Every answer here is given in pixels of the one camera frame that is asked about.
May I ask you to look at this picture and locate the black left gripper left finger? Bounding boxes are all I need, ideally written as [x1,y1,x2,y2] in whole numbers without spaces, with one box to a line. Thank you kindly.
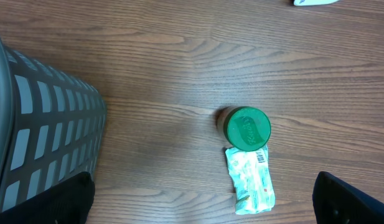
[0,172,95,224]

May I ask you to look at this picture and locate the green capped bottle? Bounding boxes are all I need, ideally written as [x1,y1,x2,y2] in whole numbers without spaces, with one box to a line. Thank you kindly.
[216,106,271,152]

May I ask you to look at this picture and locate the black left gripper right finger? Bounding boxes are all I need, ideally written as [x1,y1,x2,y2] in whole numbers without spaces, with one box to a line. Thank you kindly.
[312,171,384,224]

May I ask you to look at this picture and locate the grey plastic mesh basket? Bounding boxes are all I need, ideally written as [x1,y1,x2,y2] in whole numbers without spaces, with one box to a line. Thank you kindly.
[0,39,107,213]

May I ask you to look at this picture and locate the green snack packet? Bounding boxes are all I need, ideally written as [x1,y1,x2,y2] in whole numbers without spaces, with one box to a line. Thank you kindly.
[225,146,276,215]

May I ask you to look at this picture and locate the white barcode scanner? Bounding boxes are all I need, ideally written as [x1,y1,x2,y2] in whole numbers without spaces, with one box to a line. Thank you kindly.
[293,0,339,7]

